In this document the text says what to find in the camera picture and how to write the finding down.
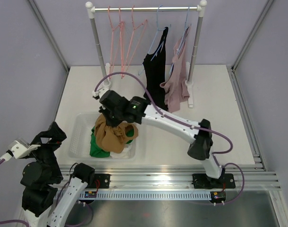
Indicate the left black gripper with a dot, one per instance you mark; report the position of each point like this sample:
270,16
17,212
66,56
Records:
54,132

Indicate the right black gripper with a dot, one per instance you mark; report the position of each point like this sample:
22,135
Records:
105,111

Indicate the brown tank top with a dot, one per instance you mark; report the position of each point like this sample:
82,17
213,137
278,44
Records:
113,139

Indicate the white tank top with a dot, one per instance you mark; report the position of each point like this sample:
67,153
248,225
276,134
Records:
127,152

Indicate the green tank top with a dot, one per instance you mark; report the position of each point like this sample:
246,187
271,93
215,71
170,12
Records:
95,151

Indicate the pink wire hanger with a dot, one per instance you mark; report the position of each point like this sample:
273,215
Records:
114,49

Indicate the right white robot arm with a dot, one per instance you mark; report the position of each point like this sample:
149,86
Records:
197,134

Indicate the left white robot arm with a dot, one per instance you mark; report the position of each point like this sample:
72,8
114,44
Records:
40,176

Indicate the black tank top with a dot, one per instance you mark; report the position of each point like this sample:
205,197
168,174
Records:
154,66

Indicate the pink tank top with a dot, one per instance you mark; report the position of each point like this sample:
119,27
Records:
175,87

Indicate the blue hanger under pink top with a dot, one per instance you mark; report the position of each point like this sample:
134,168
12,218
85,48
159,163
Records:
182,41

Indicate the white plastic basket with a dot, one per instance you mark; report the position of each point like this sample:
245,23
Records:
80,138

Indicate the white metal clothes rack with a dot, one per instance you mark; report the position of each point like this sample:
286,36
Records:
200,8

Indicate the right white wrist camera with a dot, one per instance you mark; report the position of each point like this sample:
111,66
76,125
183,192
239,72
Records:
99,93

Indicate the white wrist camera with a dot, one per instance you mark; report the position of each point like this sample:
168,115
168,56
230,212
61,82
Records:
18,149
99,93

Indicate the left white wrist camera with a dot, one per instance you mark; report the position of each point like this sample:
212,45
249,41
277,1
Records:
18,149

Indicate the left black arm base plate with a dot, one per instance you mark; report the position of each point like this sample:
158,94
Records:
100,181

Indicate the white slotted cable duct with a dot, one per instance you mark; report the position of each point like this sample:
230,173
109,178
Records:
147,195

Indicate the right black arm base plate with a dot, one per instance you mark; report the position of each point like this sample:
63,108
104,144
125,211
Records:
202,181

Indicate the aluminium mounting rail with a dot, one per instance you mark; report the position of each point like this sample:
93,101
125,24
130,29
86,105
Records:
180,178

